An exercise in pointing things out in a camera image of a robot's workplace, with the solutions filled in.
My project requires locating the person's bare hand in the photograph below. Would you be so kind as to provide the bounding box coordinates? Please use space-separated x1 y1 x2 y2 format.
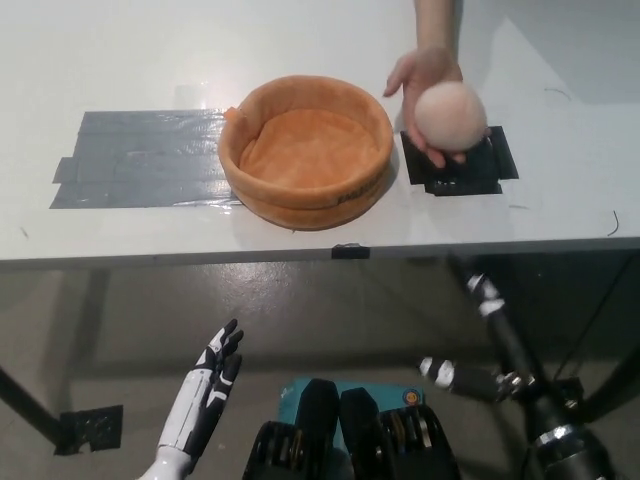
383 45 469 169

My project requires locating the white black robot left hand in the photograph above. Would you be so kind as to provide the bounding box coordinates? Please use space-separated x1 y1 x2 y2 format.
157 318 246 459

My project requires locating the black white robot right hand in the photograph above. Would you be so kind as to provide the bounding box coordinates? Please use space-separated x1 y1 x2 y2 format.
418 254 559 419

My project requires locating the pale pink plush dumpling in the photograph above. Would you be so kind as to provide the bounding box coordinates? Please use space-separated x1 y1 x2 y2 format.
414 82 489 151

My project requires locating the orange soft round basket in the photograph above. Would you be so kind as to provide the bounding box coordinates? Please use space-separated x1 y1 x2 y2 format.
218 74 395 232

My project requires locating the black teal robot torso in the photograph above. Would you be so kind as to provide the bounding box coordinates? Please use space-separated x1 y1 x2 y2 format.
249 378 462 480

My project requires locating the black metal table leg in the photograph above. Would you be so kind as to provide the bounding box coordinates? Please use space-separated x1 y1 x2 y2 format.
0 363 69 447
582 344 640 416

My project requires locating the black floor tape patch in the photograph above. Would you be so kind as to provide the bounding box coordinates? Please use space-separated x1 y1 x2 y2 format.
53 403 125 456

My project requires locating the black tape square patch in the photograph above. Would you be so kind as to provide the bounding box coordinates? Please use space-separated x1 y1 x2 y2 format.
401 124 520 197

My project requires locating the small black tape strip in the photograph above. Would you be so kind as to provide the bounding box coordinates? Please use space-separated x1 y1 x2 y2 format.
331 243 371 260

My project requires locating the grey duct tape patch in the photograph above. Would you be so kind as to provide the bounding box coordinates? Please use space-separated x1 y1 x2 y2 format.
48 110 246 210

